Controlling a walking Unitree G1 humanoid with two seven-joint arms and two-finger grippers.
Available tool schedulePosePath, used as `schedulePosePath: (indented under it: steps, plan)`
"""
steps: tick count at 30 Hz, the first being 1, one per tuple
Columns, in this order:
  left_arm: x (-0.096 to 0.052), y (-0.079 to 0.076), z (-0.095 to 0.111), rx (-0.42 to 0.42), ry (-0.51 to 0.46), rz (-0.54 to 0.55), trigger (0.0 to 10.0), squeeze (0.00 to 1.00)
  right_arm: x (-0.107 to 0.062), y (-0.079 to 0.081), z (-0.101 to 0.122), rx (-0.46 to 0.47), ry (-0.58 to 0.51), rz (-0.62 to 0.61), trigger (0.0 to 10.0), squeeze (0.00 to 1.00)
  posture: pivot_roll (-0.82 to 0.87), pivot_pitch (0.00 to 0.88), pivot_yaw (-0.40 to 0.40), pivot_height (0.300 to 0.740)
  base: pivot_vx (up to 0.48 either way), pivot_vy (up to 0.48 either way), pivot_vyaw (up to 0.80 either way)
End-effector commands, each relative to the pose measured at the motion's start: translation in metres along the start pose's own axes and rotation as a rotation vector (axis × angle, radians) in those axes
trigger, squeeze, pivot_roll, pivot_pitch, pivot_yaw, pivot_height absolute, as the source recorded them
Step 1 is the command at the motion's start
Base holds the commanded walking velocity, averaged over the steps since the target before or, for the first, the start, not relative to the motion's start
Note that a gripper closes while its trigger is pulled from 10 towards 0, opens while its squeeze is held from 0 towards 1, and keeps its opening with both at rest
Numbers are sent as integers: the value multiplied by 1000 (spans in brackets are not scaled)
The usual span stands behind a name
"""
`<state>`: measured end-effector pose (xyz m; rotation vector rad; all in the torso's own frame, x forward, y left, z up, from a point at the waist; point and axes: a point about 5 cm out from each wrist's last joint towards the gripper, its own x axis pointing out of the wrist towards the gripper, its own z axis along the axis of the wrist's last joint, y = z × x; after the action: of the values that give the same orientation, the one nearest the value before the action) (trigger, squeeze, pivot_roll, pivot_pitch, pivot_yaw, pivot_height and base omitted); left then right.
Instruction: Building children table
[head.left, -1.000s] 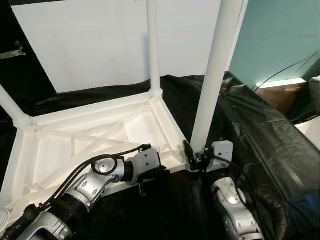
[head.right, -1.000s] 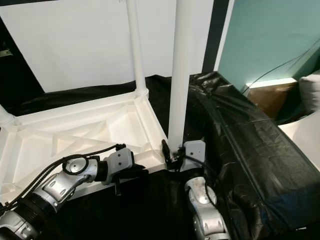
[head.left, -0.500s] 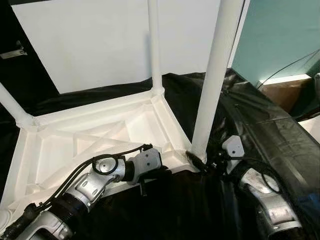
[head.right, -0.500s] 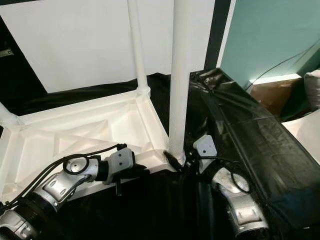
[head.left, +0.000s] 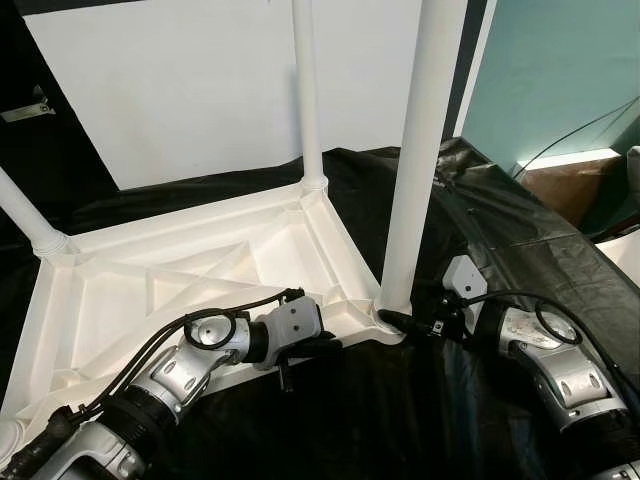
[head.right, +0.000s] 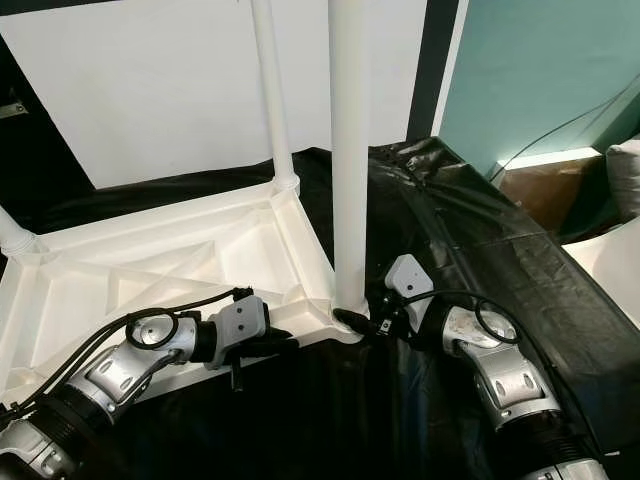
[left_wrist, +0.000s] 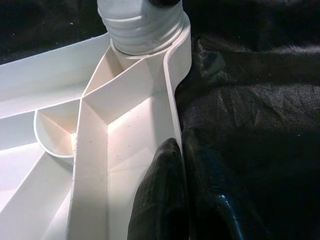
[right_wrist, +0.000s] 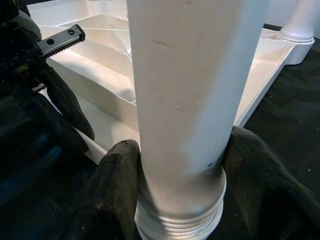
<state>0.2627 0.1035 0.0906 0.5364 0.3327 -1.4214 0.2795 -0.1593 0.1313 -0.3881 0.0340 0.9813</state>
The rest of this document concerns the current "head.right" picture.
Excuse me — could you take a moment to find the white plastic table top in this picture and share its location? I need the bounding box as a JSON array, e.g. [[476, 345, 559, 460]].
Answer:
[[0, 178, 361, 411]]

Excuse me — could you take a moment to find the white plastic table leg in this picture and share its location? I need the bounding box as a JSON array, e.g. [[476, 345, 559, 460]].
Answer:
[[0, 205, 43, 253], [250, 0, 301, 193], [328, 0, 373, 311]]

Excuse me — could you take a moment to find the black plastic cover sheet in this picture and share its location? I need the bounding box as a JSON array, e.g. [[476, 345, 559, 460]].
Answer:
[[0, 138, 640, 480]]

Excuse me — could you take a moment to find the brown wooden furniture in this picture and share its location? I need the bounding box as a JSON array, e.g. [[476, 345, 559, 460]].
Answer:
[[500, 160, 606, 236]]

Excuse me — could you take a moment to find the white furniture top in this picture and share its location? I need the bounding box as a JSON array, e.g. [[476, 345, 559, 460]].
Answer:
[[560, 228, 640, 301]]

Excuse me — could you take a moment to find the grey cushion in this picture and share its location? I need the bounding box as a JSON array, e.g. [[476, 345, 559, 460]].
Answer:
[[605, 140, 640, 221]]

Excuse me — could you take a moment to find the black door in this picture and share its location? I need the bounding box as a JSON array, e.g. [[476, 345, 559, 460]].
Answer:
[[0, 0, 96, 216]]

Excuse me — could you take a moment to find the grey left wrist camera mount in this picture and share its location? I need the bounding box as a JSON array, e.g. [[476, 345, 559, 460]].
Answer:
[[215, 295, 273, 369]]

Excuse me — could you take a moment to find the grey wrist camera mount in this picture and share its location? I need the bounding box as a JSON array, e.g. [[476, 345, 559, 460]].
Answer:
[[385, 253, 436, 326], [215, 295, 273, 369]]

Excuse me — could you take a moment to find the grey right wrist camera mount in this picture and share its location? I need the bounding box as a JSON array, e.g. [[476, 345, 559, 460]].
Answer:
[[385, 253, 436, 326]]

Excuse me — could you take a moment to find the black vertical wall strip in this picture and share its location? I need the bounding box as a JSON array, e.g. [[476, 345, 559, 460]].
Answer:
[[405, 0, 461, 143]]

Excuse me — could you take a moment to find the thin black wall cable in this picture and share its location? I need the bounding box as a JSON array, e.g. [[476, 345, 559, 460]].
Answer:
[[490, 75, 640, 176]]

